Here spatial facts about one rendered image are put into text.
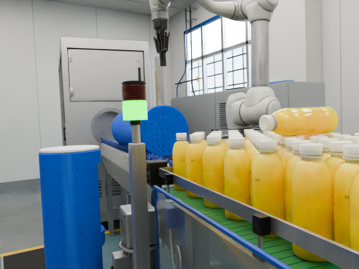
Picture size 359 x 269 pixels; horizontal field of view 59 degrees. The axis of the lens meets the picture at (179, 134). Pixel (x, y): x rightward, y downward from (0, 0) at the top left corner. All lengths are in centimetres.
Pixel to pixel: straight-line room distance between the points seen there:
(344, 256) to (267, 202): 25
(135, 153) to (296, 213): 41
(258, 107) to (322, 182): 123
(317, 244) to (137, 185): 47
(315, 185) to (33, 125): 598
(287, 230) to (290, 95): 247
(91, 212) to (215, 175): 81
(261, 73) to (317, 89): 146
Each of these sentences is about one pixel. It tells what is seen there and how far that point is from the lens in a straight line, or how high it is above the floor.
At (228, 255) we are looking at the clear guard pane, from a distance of 64.
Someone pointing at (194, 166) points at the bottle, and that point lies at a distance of 103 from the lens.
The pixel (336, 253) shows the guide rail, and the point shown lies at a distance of 52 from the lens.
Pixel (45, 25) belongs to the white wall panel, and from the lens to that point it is 664.
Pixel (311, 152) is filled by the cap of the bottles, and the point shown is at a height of 109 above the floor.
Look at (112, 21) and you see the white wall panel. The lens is 700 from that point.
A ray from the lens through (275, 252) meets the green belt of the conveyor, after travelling 67.
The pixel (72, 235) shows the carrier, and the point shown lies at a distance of 158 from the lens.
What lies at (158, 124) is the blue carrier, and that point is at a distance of 172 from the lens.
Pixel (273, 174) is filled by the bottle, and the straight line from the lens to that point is 70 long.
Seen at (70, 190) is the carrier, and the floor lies 85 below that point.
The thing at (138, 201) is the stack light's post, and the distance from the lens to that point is 85.
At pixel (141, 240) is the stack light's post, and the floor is 85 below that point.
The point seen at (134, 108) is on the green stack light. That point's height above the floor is 119.
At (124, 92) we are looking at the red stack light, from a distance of 83.
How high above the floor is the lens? 116
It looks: 3 degrees down
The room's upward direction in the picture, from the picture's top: 2 degrees counter-clockwise
